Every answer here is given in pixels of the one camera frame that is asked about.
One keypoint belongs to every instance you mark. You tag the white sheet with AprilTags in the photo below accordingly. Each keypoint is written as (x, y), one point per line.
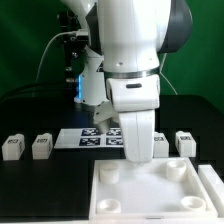
(88, 138)

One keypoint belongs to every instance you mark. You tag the white square tabletop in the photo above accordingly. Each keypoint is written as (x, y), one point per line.
(163, 191)

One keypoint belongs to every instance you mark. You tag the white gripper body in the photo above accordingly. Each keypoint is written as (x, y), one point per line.
(135, 101)

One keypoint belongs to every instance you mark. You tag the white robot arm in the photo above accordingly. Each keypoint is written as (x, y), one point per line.
(121, 75)

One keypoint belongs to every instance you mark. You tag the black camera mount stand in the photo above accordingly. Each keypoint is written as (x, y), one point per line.
(73, 44)

